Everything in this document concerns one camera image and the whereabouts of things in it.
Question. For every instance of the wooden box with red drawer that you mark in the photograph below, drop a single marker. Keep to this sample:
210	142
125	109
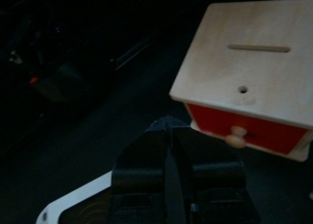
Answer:
244	69

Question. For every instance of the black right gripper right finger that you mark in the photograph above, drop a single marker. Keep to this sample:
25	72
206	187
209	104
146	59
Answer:
216	179

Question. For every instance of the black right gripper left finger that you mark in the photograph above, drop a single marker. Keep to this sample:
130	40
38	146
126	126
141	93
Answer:
138	172

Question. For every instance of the white egg tray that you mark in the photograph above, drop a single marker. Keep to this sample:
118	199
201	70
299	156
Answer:
74	197

